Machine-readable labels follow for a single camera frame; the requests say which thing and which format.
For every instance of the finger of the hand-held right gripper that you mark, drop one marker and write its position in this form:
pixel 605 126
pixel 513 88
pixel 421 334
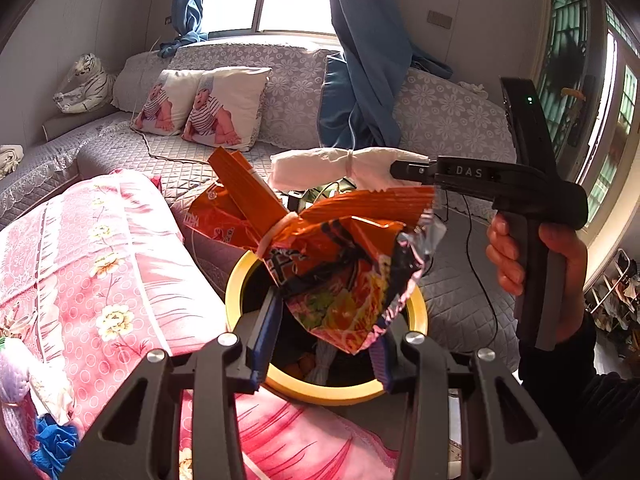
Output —
pixel 412 170

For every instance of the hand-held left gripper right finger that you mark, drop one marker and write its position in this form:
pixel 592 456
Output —
pixel 382 370

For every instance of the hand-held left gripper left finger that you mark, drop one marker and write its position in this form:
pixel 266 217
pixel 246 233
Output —
pixel 267 330

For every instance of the yellow rimmed trash bin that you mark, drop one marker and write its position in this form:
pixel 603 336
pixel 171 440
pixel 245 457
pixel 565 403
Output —
pixel 310 392

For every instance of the large orange snack bag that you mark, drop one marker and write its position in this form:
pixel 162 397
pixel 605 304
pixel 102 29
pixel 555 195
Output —
pixel 340 270

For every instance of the white tissue bundle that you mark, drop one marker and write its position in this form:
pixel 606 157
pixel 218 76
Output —
pixel 310 167

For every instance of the orange white print bag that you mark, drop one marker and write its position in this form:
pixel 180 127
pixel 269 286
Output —
pixel 215 220

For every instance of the long orange snack wrapper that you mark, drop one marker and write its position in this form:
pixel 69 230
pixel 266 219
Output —
pixel 245 185

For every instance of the person's right forearm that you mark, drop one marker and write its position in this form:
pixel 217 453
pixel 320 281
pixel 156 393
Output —
pixel 600 410

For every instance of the person's right hand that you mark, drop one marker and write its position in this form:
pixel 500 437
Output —
pixel 570 280

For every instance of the grey lace covered sofa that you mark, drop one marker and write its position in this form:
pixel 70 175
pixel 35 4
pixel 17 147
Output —
pixel 450 110

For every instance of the green floral cloth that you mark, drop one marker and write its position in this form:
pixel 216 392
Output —
pixel 327 191

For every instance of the small white cloth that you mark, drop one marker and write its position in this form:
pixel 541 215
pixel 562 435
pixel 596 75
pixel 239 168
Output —
pixel 472 89

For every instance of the dark blue cloth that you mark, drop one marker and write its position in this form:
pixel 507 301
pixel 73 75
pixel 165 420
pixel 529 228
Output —
pixel 430 62

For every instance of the long blue curtain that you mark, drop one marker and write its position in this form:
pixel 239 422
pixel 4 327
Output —
pixel 370 60

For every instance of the shoe rack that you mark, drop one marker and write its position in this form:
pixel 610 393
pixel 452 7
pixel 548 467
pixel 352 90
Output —
pixel 615 300

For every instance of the green glass door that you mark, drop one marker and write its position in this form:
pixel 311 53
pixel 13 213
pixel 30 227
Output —
pixel 565 35

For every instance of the pink floral blanket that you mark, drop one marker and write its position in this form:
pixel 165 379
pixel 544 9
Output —
pixel 115 260

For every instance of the baby print pillow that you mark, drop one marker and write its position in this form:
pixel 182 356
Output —
pixel 220 110
pixel 160 105

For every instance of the white crumpled plastic wrap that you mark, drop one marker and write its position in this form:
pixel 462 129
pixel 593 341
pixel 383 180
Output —
pixel 30 385

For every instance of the blue crumpled plastic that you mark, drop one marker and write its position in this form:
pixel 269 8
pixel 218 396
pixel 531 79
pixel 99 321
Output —
pixel 52 445

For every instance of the short blue curtain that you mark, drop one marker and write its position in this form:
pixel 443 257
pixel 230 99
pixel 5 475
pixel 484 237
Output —
pixel 187 5

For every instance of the white tiger plush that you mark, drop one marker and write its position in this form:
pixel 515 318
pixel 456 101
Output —
pixel 90 87

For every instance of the cream crumpled cloth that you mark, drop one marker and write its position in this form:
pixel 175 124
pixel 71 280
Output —
pixel 9 157

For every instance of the wall switch plate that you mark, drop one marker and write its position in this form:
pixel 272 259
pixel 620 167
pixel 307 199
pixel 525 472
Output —
pixel 440 20

